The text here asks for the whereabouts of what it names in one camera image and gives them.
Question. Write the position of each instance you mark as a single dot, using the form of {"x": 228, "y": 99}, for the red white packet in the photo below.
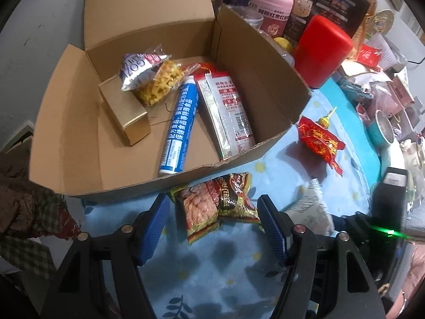
{"x": 232, "y": 113}
{"x": 209, "y": 106}

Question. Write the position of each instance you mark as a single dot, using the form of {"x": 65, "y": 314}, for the red canister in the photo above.
{"x": 322, "y": 50}

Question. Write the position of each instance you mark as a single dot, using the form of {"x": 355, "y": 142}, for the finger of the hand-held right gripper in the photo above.
{"x": 355, "y": 222}

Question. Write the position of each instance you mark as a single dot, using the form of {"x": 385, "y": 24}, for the cardboard box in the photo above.
{"x": 66, "y": 123}

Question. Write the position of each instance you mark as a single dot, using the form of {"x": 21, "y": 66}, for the clear glass jar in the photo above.
{"x": 254, "y": 18}

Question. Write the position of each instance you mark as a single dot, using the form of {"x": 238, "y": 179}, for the person's right forearm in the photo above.
{"x": 415, "y": 272}

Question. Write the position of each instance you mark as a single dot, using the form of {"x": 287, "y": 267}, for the pink canister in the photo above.
{"x": 272, "y": 6}

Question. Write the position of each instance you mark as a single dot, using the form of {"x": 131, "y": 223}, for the red gold candy packet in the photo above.
{"x": 318, "y": 139}

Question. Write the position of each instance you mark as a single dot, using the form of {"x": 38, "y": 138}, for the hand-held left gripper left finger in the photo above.
{"x": 154, "y": 232}

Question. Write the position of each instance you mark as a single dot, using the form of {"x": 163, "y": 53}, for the white snack packet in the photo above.
{"x": 312, "y": 206}

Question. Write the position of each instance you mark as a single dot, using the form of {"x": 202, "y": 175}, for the brown checked cloth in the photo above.
{"x": 30, "y": 212}

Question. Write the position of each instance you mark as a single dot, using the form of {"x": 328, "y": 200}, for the blue floral tablecloth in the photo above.
{"x": 206, "y": 272}

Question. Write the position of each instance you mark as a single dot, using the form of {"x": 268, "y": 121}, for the yellow ball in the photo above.
{"x": 284, "y": 44}

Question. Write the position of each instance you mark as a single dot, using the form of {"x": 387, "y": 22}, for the small red paper packet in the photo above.
{"x": 370, "y": 55}

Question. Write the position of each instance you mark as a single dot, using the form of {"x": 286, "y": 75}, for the blue white tube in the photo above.
{"x": 179, "y": 126}

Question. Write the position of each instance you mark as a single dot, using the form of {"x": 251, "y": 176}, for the round woven fan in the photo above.
{"x": 383, "y": 20}

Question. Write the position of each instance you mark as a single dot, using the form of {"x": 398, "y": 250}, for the teal snack packet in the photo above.
{"x": 352, "y": 88}

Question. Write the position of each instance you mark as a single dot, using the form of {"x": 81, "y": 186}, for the teal cup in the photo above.
{"x": 378, "y": 133}

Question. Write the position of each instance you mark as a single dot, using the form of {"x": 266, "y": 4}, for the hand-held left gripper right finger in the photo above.
{"x": 272, "y": 229}

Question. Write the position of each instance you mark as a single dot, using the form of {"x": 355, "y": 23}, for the brown red snack packet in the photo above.
{"x": 212, "y": 206}

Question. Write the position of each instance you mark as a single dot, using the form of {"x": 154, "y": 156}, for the small red candy packet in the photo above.
{"x": 202, "y": 68}

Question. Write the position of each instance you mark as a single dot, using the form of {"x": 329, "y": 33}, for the small gold box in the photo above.
{"x": 128, "y": 119}

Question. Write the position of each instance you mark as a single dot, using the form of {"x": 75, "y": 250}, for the silver purple snack packet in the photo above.
{"x": 136, "y": 68}

